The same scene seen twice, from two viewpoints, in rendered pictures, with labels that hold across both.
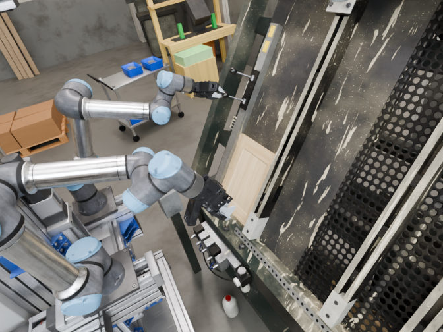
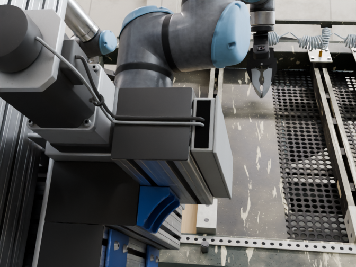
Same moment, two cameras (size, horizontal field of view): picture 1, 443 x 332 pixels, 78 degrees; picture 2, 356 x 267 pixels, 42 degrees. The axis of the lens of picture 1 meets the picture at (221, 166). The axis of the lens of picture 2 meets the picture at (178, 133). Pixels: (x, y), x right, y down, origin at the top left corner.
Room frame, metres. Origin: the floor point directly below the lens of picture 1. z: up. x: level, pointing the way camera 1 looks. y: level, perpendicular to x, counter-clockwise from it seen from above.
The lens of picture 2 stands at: (0.16, 1.24, 0.74)
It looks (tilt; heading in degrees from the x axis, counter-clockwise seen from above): 19 degrees up; 301
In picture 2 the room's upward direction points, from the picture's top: 4 degrees clockwise
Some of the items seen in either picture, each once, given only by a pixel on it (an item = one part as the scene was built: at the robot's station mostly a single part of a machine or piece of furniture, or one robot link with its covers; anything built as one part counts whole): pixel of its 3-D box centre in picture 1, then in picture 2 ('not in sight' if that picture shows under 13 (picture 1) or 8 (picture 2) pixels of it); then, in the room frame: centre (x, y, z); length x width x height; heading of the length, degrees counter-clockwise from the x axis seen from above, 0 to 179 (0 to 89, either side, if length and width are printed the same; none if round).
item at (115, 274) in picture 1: (101, 272); (142, 98); (0.66, 0.56, 1.09); 0.15 x 0.15 x 0.10
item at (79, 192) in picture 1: (79, 182); not in sight; (1.14, 0.73, 1.20); 0.13 x 0.12 x 0.14; 179
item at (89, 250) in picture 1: (88, 257); (150, 45); (0.66, 0.56, 1.20); 0.13 x 0.12 x 0.14; 6
